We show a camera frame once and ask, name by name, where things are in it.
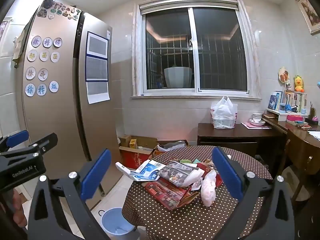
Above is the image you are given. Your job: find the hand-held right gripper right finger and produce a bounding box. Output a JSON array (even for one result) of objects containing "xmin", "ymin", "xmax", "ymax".
[{"xmin": 212, "ymin": 146, "xmax": 298, "ymax": 240}]

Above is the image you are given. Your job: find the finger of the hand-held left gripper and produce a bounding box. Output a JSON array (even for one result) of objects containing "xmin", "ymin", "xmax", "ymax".
[
  {"xmin": 10, "ymin": 133, "xmax": 58, "ymax": 158},
  {"xmin": 0, "ymin": 130, "xmax": 30, "ymax": 153}
]

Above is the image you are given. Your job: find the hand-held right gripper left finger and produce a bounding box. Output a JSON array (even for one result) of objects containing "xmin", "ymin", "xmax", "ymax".
[{"xmin": 27, "ymin": 149, "xmax": 112, "ymax": 240}]

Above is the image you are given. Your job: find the white tissue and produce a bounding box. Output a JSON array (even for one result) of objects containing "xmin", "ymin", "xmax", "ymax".
[{"xmin": 201, "ymin": 170, "xmax": 217, "ymax": 207}]

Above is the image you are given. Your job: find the blue plastic bucket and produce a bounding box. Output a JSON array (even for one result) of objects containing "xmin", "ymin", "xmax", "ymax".
[{"xmin": 101, "ymin": 207, "xmax": 135, "ymax": 240}]

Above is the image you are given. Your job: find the grey photo printed wrapper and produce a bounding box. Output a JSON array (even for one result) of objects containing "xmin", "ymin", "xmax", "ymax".
[{"xmin": 157, "ymin": 161, "xmax": 208, "ymax": 188}]

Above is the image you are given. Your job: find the red printed leaflet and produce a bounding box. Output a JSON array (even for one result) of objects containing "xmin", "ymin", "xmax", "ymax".
[{"xmin": 142, "ymin": 180, "xmax": 193, "ymax": 210}]

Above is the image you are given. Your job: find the person's left hand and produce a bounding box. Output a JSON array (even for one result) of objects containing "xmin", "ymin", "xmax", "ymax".
[{"xmin": 12, "ymin": 187, "xmax": 28, "ymax": 227}]

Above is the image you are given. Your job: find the dark wooden sideboard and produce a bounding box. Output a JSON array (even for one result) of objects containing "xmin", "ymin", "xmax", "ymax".
[{"xmin": 197, "ymin": 122, "xmax": 285, "ymax": 159}]

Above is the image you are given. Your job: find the red cardboard box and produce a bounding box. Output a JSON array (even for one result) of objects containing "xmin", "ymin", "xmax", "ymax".
[{"xmin": 120, "ymin": 146, "xmax": 154, "ymax": 170}]

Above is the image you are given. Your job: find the pink paper sheet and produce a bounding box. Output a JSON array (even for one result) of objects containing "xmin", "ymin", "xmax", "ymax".
[{"xmin": 241, "ymin": 122, "xmax": 272, "ymax": 130}]

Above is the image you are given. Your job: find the beige two-door refrigerator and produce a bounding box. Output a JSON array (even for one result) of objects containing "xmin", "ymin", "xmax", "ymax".
[{"xmin": 14, "ymin": 4, "xmax": 124, "ymax": 198}]

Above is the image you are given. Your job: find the round table polka dot tablecloth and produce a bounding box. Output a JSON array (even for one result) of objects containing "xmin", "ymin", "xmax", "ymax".
[{"xmin": 122, "ymin": 145, "xmax": 274, "ymax": 240}]

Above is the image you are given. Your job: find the white plastic shopping bag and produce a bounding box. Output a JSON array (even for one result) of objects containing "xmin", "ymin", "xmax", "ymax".
[{"xmin": 210, "ymin": 96, "xmax": 238, "ymax": 129}]

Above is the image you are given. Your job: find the open brown cardboard box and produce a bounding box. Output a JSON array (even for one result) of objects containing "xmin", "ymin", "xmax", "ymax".
[{"xmin": 119, "ymin": 135, "xmax": 158, "ymax": 155}]

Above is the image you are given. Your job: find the grey cloth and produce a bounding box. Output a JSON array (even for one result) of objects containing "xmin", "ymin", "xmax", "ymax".
[{"xmin": 164, "ymin": 141, "xmax": 187, "ymax": 152}]

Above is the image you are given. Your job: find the brown wooden chair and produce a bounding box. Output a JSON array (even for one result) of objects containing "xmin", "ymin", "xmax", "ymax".
[{"xmin": 277, "ymin": 129, "xmax": 320, "ymax": 203}]

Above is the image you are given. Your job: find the white printed paper sheet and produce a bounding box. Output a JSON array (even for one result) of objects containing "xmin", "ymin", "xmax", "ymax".
[{"xmin": 86, "ymin": 81, "xmax": 110, "ymax": 105}]

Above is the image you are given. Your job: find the white desktop shelf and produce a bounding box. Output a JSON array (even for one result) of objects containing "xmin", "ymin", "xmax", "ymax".
[{"xmin": 265, "ymin": 91, "xmax": 308, "ymax": 122}]

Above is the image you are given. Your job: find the dark wooden desk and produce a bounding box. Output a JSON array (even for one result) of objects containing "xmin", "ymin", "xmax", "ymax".
[{"xmin": 262, "ymin": 116, "xmax": 320, "ymax": 175}]

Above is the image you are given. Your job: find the row of books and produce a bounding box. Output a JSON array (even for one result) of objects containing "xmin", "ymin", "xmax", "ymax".
[{"xmin": 268, "ymin": 91, "xmax": 307, "ymax": 113}]

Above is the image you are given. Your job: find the beige hanging cloth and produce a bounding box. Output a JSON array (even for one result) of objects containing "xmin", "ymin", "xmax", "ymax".
[{"xmin": 12, "ymin": 27, "xmax": 27, "ymax": 65}]

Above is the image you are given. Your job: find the group of round character magnets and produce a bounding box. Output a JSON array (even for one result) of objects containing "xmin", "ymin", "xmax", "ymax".
[{"xmin": 24, "ymin": 35, "xmax": 63, "ymax": 97}]

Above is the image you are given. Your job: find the blue bordered printed sheet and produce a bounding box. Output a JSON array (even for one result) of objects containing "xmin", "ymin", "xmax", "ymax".
[{"xmin": 85, "ymin": 31, "xmax": 109, "ymax": 82}]

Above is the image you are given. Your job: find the grey plant pot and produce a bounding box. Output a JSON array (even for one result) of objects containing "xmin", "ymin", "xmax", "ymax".
[{"xmin": 164, "ymin": 66, "xmax": 192, "ymax": 89}]

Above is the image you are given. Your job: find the round cartoon hand fan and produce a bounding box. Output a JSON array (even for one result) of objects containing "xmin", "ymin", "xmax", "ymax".
[{"xmin": 278, "ymin": 67, "xmax": 290, "ymax": 90}]

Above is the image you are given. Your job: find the yellow plush duck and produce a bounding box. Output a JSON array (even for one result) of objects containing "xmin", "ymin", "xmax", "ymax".
[{"xmin": 294, "ymin": 75, "xmax": 305, "ymax": 92}]

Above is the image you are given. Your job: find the white framed sliding window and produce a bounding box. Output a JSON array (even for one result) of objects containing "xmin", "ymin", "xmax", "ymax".
[{"xmin": 135, "ymin": 0, "xmax": 259, "ymax": 99}]

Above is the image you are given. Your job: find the group of souvenir fridge magnets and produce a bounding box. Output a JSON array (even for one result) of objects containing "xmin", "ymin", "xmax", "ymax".
[{"xmin": 37, "ymin": 0, "xmax": 81, "ymax": 20}]

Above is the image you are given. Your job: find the framed wall picture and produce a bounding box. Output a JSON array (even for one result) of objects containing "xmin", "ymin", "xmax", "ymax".
[{"xmin": 295, "ymin": 0, "xmax": 320, "ymax": 35}]

